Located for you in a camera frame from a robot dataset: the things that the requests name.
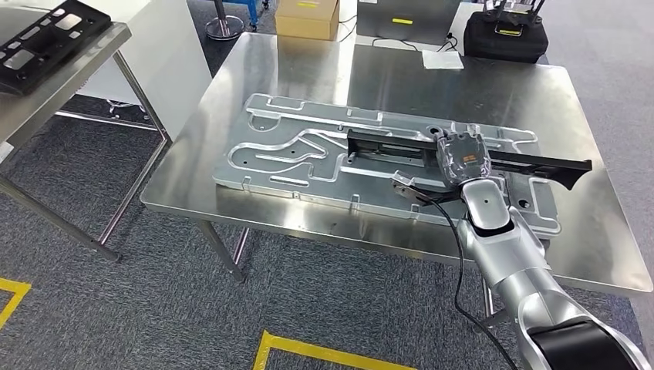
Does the grey case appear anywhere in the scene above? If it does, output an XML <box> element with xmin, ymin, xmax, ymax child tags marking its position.
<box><xmin>356</xmin><ymin>0</ymin><xmax>462</xmax><ymax>47</ymax></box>

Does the stainless steel workbench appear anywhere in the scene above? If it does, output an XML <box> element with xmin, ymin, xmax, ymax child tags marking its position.
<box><xmin>140</xmin><ymin>31</ymin><xmax>654</xmax><ymax>333</ymax></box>

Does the black power cable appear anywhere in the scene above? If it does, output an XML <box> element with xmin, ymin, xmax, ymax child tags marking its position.
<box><xmin>371</xmin><ymin>32</ymin><xmax>460</xmax><ymax>54</ymax></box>

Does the chrome base stanchion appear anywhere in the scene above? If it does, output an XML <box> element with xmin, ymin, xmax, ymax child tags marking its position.
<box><xmin>204</xmin><ymin>0</ymin><xmax>246</xmax><ymax>41</ymax></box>

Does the stainless steel table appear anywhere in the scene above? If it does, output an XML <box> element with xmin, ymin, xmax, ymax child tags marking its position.
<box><xmin>0</xmin><ymin>0</ymin><xmax>172</xmax><ymax>264</ymax></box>

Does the black bag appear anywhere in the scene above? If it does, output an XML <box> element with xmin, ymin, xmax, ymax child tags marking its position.
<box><xmin>462</xmin><ymin>0</ymin><xmax>550</xmax><ymax>65</ymax></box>

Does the grey metal fixture plate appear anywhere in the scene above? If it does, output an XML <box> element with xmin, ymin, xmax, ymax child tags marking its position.
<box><xmin>211</xmin><ymin>92</ymin><xmax>563</xmax><ymax>238</ymax></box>

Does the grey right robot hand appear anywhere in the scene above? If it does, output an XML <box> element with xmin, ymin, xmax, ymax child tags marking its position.
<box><xmin>433</xmin><ymin>127</ymin><xmax>493</xmax><ymax>187</ymax></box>

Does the blue metal frame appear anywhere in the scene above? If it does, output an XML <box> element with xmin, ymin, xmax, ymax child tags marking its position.
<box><xmin>224</xmin><ymin>0</ymin><xmax>270</xmax><ymax>31</ymax></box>

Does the white paper sheet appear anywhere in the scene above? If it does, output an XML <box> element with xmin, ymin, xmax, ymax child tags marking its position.
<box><xmin>421</xmin><ymin>49</ymin><xmax>466</xmax><ymax>70</ymax></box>

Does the cardboard box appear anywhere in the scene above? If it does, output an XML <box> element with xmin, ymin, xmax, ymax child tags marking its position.
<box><xmin>275</xmin><ymin>0</ymin><xmax>341</xmax><ymax>42</ymax></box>

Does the chrome chair base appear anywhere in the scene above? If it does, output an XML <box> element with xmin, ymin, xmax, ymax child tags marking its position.
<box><xmin>106</xmin><ymin>99</ymin><xmax>150</xmax><ymax>122</ymax></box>

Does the black plastic frame part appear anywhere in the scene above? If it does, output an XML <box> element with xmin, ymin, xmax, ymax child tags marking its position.
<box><xmin>346</xmin><ymin>127</ymin><xmax>594</xmax><ymax>191</ymax></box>
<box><xmin>0</xmin><ymin>0</ymin><xmax>113</xmax><ymax>96</ymax></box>

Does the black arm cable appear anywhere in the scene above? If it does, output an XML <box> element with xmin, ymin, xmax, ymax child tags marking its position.
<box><xmin>408</xmin><ymin>186</ymin><xmax>520</xmax><ymax>370</ymax></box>

